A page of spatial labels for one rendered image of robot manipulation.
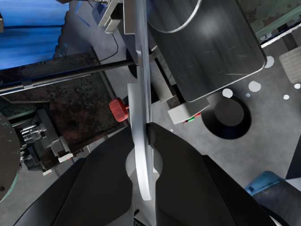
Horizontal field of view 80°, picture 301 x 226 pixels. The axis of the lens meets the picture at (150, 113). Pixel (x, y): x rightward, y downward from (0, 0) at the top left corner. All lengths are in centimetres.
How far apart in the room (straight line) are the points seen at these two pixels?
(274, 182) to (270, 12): 36
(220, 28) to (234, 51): 4
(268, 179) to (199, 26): 39
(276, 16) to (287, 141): 87
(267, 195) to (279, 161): 74
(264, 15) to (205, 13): 14
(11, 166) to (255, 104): 149
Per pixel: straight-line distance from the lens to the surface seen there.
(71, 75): 116
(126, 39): 53
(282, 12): 41
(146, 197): 17
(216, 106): 122
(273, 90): 110
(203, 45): 30
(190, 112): 55
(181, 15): 31
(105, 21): 54
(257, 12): 41
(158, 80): 55
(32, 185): 676
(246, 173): 137
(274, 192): 53
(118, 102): 53
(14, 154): 147
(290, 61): 90
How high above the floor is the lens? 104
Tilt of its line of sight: 40 degrees down
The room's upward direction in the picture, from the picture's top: 116 degrees counter-clockwise
